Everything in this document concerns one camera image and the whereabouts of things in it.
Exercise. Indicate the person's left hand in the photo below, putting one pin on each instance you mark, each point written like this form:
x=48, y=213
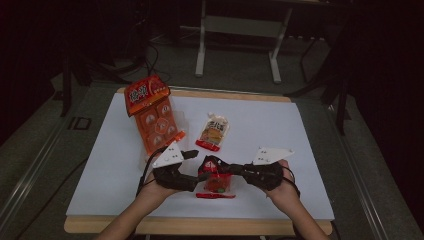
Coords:
x=151, y=191

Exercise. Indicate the white table mat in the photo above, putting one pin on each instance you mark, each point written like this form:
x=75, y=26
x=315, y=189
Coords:
x=106, y=160

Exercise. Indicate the torn red packet strip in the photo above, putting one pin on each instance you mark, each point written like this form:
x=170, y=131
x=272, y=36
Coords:
x=215, y=196

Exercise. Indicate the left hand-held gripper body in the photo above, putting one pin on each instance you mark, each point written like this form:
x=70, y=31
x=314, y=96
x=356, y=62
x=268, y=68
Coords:
x=168, y=158

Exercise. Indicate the black metal stand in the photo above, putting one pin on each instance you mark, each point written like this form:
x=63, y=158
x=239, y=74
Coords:
x=66, y=86
x=341, y=100

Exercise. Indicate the small orange snack packet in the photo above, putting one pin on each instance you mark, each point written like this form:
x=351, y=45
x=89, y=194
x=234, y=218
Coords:
x=213, y=133

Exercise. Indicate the large orange snack bag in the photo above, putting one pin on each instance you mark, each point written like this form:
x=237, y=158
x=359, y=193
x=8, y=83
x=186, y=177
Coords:
x=146, y=96

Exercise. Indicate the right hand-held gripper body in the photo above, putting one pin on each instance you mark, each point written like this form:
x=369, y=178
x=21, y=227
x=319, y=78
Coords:
x=266, y=175

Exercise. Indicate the black floor socket plate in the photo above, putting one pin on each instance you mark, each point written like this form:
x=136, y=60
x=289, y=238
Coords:
x=80, y=123

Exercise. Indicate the clear plastic container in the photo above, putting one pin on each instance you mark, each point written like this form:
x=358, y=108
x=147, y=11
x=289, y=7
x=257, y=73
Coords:
x=183, y=123

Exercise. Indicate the person's right hand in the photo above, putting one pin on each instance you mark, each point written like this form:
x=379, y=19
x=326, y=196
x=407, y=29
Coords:
x=286, y=195

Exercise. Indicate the grey metal floor rail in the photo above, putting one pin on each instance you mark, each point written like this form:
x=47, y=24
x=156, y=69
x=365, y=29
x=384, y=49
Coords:
x=30, y=173
x=361, y=180

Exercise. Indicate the white metal desk frame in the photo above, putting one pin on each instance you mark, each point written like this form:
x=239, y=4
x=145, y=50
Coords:
x=238, y=26

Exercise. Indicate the black and red snack packet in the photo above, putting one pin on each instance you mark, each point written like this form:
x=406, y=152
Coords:
x=218, y=182

